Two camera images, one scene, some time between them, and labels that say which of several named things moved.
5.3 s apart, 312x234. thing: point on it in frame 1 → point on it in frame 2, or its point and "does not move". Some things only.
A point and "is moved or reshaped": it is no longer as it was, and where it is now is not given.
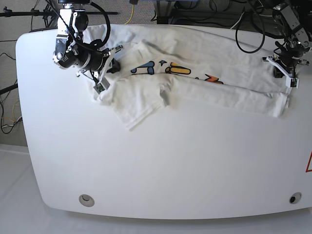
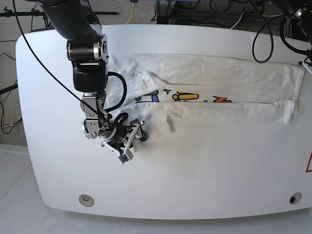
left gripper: (287, 56) → (307, 63)
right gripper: (99, 63) → (125, 144)
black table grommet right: (295, 198) does not move
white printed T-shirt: (162, 66) is moved or reshaped
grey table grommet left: (87, 200) does not move
